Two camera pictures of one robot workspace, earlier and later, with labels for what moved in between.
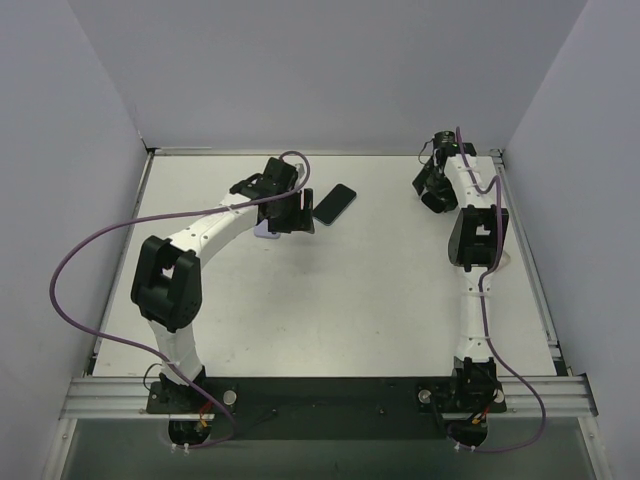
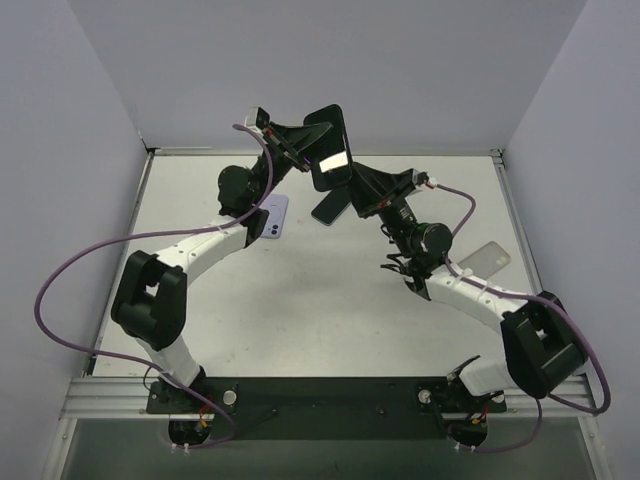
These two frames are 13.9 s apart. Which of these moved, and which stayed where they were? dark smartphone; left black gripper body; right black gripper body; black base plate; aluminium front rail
Moved: right black gripper body; left black gripper body
Stayed: black base plate; aluminium front rail; dark smartphone
